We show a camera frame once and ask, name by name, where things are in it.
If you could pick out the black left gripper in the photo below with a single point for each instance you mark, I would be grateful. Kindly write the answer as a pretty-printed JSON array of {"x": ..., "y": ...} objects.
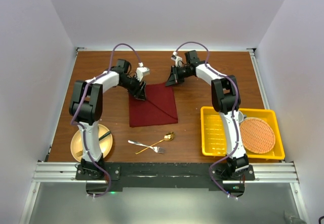
[{"x": 138, "y": 91}]

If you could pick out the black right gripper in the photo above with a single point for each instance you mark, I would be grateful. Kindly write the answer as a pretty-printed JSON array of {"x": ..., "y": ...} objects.
[{"x": 174, "y": 78}]

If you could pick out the dark red cloth napkin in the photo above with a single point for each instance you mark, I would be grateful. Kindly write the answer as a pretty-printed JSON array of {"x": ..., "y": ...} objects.
[{"x": 159, "y": 108}]

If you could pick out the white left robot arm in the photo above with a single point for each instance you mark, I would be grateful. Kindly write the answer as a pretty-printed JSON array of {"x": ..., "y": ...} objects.
[{"x": 86, "y": 107}]

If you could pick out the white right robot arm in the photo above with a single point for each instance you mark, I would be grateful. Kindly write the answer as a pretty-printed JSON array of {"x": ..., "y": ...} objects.
[{"x": 225, "y": 101}]

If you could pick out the gold spoon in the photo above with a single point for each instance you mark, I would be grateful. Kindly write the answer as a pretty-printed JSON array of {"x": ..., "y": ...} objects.
[{"x": 167, "y": 137}]

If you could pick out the silver fork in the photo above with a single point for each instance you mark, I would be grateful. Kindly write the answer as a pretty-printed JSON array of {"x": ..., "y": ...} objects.
[{"x": 156, "y": 149}]

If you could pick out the cream round plate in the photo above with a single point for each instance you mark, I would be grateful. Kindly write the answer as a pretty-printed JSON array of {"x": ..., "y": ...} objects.
[{"x": 76, "y": 146}]

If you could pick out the yellow plastic tray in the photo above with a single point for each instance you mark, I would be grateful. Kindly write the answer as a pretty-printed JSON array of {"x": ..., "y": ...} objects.
[{"x": 213, "y": 139}]

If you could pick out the grey mug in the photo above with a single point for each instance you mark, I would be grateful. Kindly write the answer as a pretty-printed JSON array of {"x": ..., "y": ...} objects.
[{"x": 241, "y": 117}]

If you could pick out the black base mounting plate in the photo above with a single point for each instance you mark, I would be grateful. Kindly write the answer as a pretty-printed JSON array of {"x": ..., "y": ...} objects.
[{"x": 164, "y": 175}]

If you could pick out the orange woven round mat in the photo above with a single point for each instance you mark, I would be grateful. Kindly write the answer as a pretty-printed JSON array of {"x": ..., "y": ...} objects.
[{"x": 257, "y": 136}]

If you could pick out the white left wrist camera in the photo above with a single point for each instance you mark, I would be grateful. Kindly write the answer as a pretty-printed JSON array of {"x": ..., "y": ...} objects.
[{"x": 141, "y": 71}]

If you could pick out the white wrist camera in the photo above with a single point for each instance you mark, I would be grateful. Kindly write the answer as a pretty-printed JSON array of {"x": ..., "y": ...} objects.
[
  {"x": 177, "y": 59},
  {"x": 141, "y": 71}
]

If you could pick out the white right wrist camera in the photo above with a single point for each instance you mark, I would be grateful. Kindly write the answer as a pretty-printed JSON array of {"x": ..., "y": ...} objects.
[{"x": 177, "y": 59}]

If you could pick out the aluminium right side rail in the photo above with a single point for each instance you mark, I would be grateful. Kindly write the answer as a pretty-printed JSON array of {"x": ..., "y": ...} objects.
[{"x": 258, "y": 77}]

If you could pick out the aluminium rail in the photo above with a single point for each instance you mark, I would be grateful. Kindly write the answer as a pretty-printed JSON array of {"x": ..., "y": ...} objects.
[
  {"x": 258, "y": 77},
  {"x": 264, "y": 172}
]

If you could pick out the aluminium front rail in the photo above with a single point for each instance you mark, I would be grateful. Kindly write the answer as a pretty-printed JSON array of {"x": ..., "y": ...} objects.
[{"x": 264, "y": 172}]

